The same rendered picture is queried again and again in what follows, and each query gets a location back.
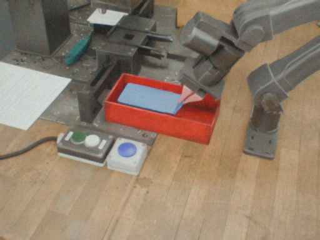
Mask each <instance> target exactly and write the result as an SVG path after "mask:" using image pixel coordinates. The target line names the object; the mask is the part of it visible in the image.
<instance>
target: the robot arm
mask: <svg viewBox="0 0 320 240"><path fill-rule="evenodd" d="M318 20H320V0H253V1H248V2H244V3H242V4H240V5H238V6H237V7H236V9H235V10H234V12H233V14H232V20H231V21H230V22H229V24H227V23H226V22H224V21H221V20H219V19H218V20H217V19H214V18H213V17H211V16H209V15H208V14H206V13H204V12H201V11H198V12H197V13H196V14H195V15H194V16H193V18H192V19H190V20H189V21H188V22H187V23H186V25H184V27H183V29H182V32H181V35H180V38H179V43H180V44H181V45H182V46H184V47H186V48H188V49H190V50H192V51H196V52H197V53H199V54H200V55H199V56H198V57H197V59H193V58H192V57H191V56H188V57H187V59H186V60H184V65H183V67H182V68H181V70H180V72H179V76H178V78H177V80H178V81H179V82H180V83H181V84H183V85H184V86H183V89H182V94H181V97H180V98H179V100H178V104H179V103H180V102H181V101H182V100H183V99H185V100H184V102H183V104H186V103H190V102H191V101H199V100H202V99H203V98H205V97H206V94H207V93H208V94H209V95H210V96H212V97H213V98H215V101H217V100H218V99H219V98H220V97H221V94H222V91H223V89H224V86H225V80H223V78H224V77H225V76H226V75H227V74H228V72H229V71H230V70H231V68H232V67H233V66H234V65H235V64H236V63H237V62H238V61H239V60H240V59H241V58H242V57H243V56H244V55H245V51H247V52H249V53H250V52H251V51H252V50H253V49H254V48H255V47H256V46H257V45H258V43H263V42H265V41H270V40H273V39H274V35H275V34H281V33H283V32H284V31H286V30H289V29H292V28H295V27H296V26H300V25H302V24H306V23H311V22H314V21H318ZM319 70H320V34H319V35H317V36H316V37H315V38H313V39H312V40H310V41H309V42H307V43H305V44H303V45H302V46H301V47H300V48H298V49H296V50H295V51H293V52H291V53H289V54H287V56H284V57H282V58H281V59H277V60H275V61H273V62H271V63H270V64H268V63H267V62H265V63H264V64H262V66H259V67H258V68H256V69H255V70H253V71H252V72H250V73H249V75H248V77H247V80H246V81H247V86H248V88H249V92H250V94H251V96H252V99H253V101H254V102H253V106H252V112H251V114H250V117H249V123H248V127H247V133H246V138H245V142H244V147H243V153H244V154H246V155H249V156H255V157H258V158H261V159H266V160H269V161H272V160H274V157H275V154H276V144H277V140H278V129H279V127H280V120H281V114H283V112H284V111H283V103H282V101H283V100H285V99H287V98H289V95H288V93H289V92H290V91H292V90H293V89H294V88H295V87H296V86H298V85H299V84H300V83H301V82H302V81H303V80H305V79H306V78H308V77H309V76H311V75H313V73H315V72H316V71H319ZM251 139H252V140H253V141H251ZM268 143H271V145H269V144H268Z"/></svg>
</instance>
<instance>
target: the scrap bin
mask: <svg viewBox="0 0 320 240"><path fill-rule="evenodd" d="M129 83H132V84H138V85H142V86H147V87H151V88H157V89H162V90H167V91H172V92H173V93H174V94H182V91H183V86H182V85H179V84H173V83H172V82H167V81H160V80H157V79H151V78H147V77H141V76H135V75H132V74H129V73H125V72H124V73H123V74H122V76H121V77H120V78H119V79H118V80H117V82H116V84H115V86H114V87H113V89H112V90H111V92H110V94H108V96H107V98H106V99H105V100H104V113H105V121H107V122H111V123H116V124H121V125H125V126H130V127H133V128H139V129H143V130H144V131H149V132H153V133H158V134H163V135H167V136H172V137H175V138H180V139H183V140H187V141H191V142H194V143H200V144H205V145H209V142H210V138H211V135H212V133H213V131H214V127H215V124H216V120H217V118H218V114H219V107H220V102H221V97H220V98H219V99H218V100H217V101H215V98H213V97H212V96H210V95H209V94H208V93H207V94H206V97H205V98H203V99H202V100H199V101H191V102H188V103H186V104H183V105H182V106H181V108H180V109H179V110H178V111H177V113H176V114H169V113H166V112H165V113H162V112H158V111H154V110H151V109H145V108H142V107H136V106H131V105H127V104H122V103H119V101H118V98H119V97H120V96H121V94H122V93H123V91H124V88H125V87H126V86H127V84H129Z"/></svg>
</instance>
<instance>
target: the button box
mask: <svg viewBox="0 0 320 240"><path fill-rule="evenodd" d="M76 132H83V133H84V134H85V135H86V138H87V137H88V136H90V135H96V136H97V137H98V138H99V143H98V144H97V145H95V146H88V145H87V144H86V139H85V140H84V141H83V142H74V141H73V139H72V135H73V134H74V133H76ZM46 141H57V151H58V155H59V156H64V157H67V158H69V159H74V160H77V161H82V162H85V163H89V164H94V165H97V166H104V164H105V162H106V158H107V156H108V154H109V153H110V152H111V150H112V148H113V146H114V136H112V135H108V134H103V133H99V132H94V131H89V130H88V129H84V128H81V127H76V126H70V127H69V128H68V129H67V131H66V133H65V134H63V133H61V134H60V135H59V136H48V137H43V138H41V139H40V140H38V141H37V142H35V143H32V144H31V145H29V146H28V147H25V148H23V149H22V150H20V151H16V152H12V153H9V154H3V155H0V160H1V159H4V158H9V157H12V156H17V155H19V154H22V153H25V152H27V151H29V150H31V148H34V147H35V146H37V145H39V144H41V143H43V142H46Z"/></svg>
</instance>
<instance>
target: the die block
mask: <svg viewBox="0 0 320 240"><path fill-rule="evenodd" d="M156 31H157V24H155V26H154V28H153V29H152V32H156ZM142 45H143V46H146V47H150V48H154V47H155V46H156V41H153V40H149V39H148V38H146V40H145V41H144V42H143V44H142ZM105 56H106V54H103V53H99V52H97V53H96V59H97V68H98V67H99V66H100V65H101V63H102V62H103V61H104V60H105ZM108 56H110V54H108ZM110 57H111V58H116V59H117V61H118V70H117V72H116V73H115V75H114V77H113V79H117V80H118V79H119V78H120V77H121V76H122V74H123V73H129V74H132V75H135V76H137V75H138V74H139V72H140V70H141V55H140V54H138V52H137V53H136V54H135V56H134V58H133V59H126V58H123V57H116V56H110Z"/></svg>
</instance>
